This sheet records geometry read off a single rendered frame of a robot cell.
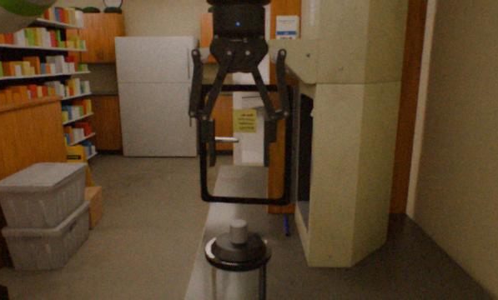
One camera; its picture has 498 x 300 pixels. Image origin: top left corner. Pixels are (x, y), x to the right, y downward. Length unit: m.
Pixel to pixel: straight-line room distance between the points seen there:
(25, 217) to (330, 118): 2.50
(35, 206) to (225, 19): 2.59
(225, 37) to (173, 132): 5.45
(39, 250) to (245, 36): 2.73
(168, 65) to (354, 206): 5.10
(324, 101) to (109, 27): 5.73
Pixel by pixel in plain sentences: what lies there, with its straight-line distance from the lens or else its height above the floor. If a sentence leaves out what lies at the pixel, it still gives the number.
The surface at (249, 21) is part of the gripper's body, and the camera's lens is 0.54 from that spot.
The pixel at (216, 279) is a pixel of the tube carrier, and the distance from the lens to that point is 0.64.
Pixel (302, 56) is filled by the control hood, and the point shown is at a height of 1.47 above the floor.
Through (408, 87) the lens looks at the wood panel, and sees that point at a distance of 1.38.
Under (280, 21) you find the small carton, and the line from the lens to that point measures 1.02.
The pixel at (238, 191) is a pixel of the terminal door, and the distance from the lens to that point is 1.31.
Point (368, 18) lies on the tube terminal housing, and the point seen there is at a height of 1.55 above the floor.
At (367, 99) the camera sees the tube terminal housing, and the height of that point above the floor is 1.37.
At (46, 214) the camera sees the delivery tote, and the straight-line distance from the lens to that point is 3.00.
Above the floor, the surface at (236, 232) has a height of 1.20.
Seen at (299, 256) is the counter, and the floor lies 0.94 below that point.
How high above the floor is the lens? 1.46
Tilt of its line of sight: 14 degrees down
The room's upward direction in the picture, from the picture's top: straight up
